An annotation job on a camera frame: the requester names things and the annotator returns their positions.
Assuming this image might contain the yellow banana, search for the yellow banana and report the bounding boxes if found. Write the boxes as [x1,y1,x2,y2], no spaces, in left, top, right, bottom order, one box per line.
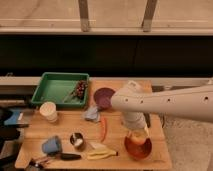
[87,142,118,160]

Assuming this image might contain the red yellow apple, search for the red yellow apple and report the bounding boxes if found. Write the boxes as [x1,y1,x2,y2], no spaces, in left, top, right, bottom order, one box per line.
[128,131,147,145]

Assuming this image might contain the dark red grapes bunch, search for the dark red grapes bunch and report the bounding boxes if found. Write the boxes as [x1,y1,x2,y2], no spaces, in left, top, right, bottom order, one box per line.
[75,80,87,99]

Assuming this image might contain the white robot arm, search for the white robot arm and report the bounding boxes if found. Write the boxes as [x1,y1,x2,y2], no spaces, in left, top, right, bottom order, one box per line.
[111,81,213,131]

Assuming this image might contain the black remote control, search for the black remote control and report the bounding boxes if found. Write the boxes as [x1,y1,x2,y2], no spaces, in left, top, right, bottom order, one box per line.
[144,113,151,128]

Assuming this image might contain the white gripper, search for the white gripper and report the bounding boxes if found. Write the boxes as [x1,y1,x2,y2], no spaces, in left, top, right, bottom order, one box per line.
[122,112,149,136]

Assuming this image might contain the grey window bracket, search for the grey window bracket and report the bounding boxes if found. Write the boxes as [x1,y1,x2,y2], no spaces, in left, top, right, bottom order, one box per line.
[142,0,157,32]
[78,0,90,32]

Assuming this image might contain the left grey window bracket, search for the left grey window bracket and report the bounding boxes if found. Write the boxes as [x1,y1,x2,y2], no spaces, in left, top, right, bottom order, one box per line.
[78,0,90,32]

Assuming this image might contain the black handled knife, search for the black handled knife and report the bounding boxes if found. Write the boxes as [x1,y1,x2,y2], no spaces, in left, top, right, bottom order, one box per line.
[32,153,82,163]

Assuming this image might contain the red bowl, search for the red bowl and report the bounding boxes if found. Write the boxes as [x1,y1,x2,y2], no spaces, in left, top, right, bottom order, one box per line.
[124,138,152,160]

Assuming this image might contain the grey blue crumpled cloth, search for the grey blue crumpled cloth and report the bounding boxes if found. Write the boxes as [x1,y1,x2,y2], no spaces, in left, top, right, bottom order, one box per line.
[83,106,100,123]

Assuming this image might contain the purple bowl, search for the purple bowl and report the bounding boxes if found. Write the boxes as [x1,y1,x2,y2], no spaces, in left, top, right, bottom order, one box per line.
[94,87,115,109]

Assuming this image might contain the white paper cup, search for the white paper cup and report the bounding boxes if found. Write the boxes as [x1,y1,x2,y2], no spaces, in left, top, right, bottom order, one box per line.
[39,102,58,122]

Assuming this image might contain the green plastic tray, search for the green plastic tray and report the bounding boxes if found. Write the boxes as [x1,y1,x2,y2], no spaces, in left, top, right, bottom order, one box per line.
[31,72,89,108]

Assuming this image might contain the red chili pepper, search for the red chili pepper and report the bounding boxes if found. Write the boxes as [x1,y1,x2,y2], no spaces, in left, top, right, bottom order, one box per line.
[100,116,107,142]

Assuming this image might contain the blue box on shelf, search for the blue box on shelf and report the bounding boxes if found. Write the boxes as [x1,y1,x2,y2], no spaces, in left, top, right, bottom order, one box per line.
[4,109,29,126]

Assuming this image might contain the right grey window bracket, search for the right grey window bracket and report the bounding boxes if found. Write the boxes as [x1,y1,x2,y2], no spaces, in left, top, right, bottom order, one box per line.
[142,0,157,32]

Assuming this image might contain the blue plastic cup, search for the blue plastic cup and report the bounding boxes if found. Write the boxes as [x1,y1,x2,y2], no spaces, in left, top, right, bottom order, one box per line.
[42,136,62,154]

